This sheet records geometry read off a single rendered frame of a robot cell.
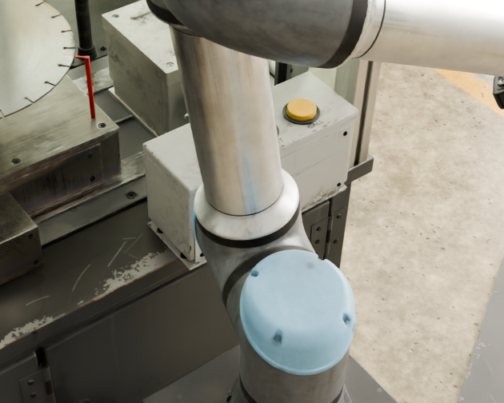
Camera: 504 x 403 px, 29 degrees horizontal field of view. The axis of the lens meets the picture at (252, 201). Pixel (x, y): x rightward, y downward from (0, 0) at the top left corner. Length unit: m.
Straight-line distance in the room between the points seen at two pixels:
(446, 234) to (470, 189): 0.19
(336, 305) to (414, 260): 1.41
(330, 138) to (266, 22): 0.63
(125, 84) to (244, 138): 0.60
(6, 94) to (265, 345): 0.51
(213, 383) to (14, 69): 0.49
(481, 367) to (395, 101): 0.95
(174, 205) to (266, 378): 0.34
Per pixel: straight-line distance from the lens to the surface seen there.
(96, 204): 1.40
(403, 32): 0.77
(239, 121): 0.93
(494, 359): 2.21
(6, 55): 1.36
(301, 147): 1.30
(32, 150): 1.35
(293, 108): 1.31
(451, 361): 2.21
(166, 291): 1.39
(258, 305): 0.97
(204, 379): 1.20
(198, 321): 1.49
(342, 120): 1.32
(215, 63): 0.88
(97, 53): 1.68
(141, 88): 1.48
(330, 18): 0.72
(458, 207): 2.54
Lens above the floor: 1.72
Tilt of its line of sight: 44 degrees down
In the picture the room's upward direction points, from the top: 2 degrees clockwise
